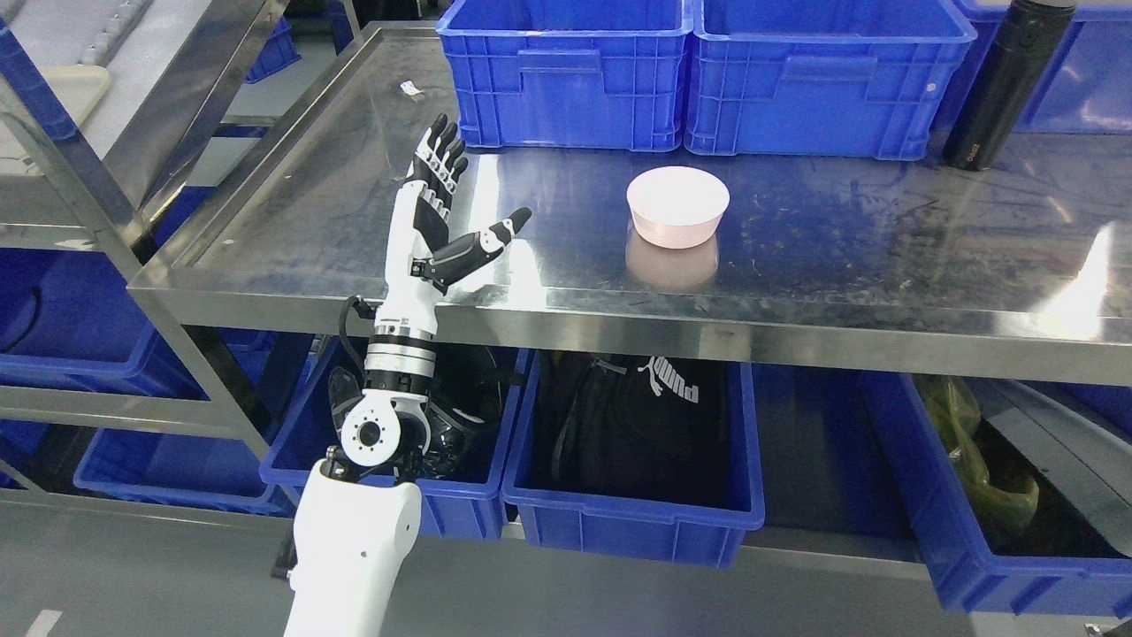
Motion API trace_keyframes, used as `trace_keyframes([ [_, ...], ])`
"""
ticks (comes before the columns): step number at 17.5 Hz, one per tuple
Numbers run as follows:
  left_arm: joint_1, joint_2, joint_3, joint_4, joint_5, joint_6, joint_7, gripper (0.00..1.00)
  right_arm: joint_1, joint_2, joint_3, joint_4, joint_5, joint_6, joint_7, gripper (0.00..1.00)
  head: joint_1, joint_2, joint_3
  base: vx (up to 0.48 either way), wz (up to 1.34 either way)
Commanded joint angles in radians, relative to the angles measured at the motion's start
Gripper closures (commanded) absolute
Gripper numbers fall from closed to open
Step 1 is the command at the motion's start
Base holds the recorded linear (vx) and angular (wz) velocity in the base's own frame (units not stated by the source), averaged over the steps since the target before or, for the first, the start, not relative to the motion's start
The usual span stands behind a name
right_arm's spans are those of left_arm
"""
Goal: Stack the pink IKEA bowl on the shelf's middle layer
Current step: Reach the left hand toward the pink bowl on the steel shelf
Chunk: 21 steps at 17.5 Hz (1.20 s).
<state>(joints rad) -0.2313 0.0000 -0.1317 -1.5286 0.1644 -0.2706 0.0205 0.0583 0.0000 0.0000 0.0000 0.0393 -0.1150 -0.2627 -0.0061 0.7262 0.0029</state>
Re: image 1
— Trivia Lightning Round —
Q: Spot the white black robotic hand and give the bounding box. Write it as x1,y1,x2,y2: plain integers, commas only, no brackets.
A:
383,113,532,310

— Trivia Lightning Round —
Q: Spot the pink ikea bowl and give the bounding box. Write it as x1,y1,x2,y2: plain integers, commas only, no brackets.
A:
625,165,730,249

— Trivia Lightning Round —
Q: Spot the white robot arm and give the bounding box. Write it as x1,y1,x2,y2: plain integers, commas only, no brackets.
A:
286,298,437,636

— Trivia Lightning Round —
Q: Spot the steel shelf rack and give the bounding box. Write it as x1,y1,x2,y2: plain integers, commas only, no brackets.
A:
0,0,293,460

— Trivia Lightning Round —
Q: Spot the blue bin left shelf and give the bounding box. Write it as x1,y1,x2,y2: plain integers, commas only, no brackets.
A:
1,249,205,399

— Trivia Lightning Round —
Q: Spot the blue bin with helmet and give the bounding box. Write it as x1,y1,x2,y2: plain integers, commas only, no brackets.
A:
260,337,535,541

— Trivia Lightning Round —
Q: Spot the blue crate on table left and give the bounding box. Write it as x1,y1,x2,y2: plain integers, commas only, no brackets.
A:
436,1,692,152

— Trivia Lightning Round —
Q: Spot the blue crate on table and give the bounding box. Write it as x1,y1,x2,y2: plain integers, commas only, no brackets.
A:
684,1,977,161
436,1,692,152

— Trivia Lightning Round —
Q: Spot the black puma bag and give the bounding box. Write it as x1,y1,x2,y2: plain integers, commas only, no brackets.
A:
530,351,730,507

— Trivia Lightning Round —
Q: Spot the blue bin with black bag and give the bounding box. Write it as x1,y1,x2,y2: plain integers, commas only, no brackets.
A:
501,350,767,568

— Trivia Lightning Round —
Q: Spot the cream bear tray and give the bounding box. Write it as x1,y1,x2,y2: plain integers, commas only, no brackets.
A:
3,64,111,143

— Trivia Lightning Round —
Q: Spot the blue crate on table right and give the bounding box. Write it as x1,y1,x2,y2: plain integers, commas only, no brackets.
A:
684,1,977,161

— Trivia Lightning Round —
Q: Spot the black thermos bottle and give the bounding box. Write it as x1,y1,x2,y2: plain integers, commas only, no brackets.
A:
942,1,1078,171

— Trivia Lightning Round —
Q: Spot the green plastic bag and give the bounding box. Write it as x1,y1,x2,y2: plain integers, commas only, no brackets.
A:
914,375,1041,549

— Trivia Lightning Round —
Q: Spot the blue bin with green bag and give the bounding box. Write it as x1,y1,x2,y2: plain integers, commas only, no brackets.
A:
860,372,1131,619

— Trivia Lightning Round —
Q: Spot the blue crate far right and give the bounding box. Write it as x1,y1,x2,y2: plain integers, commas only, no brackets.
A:
931,1,1131,134

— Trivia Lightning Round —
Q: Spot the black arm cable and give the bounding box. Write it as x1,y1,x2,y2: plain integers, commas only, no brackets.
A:
340,295,376,372

